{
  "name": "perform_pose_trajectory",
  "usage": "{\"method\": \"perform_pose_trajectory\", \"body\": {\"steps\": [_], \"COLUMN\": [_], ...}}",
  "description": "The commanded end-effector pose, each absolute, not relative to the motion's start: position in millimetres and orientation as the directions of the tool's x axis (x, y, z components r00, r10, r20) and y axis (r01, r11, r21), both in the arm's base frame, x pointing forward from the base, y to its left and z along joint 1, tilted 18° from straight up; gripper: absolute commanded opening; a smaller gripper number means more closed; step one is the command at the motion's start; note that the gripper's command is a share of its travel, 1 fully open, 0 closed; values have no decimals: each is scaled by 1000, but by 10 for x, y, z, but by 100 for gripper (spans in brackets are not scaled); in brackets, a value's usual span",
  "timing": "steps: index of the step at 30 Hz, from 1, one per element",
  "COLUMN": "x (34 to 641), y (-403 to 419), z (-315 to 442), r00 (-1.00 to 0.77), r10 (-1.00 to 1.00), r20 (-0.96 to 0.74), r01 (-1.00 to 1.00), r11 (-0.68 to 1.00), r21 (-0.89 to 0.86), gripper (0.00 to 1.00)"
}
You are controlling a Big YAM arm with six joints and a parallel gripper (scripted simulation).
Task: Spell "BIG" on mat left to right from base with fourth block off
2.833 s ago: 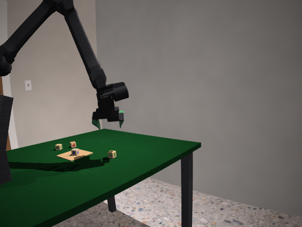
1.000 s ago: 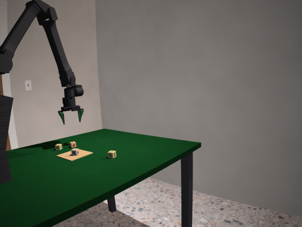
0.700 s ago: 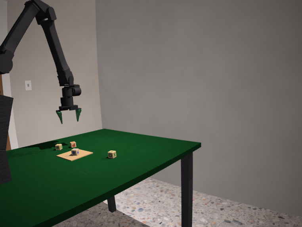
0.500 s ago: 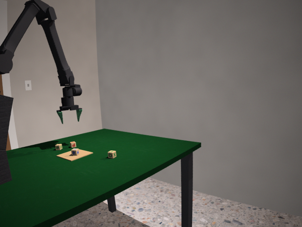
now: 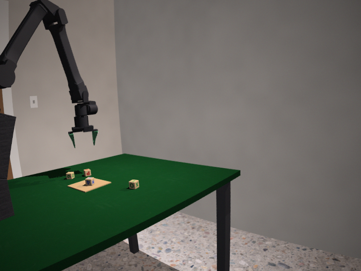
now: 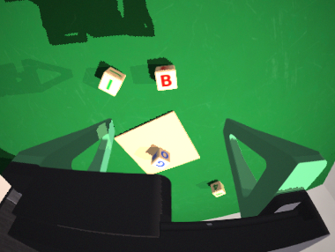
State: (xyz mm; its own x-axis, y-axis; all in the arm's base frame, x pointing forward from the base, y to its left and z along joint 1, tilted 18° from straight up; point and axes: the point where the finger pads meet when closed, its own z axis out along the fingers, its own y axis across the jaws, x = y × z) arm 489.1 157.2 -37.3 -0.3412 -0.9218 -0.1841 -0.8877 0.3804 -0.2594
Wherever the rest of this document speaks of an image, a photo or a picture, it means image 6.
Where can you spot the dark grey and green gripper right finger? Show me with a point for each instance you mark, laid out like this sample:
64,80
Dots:
289,167

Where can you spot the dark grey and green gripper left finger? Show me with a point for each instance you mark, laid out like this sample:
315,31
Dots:
60,152

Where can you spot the peach flat mat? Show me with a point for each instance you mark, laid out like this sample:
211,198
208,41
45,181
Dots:
165,132

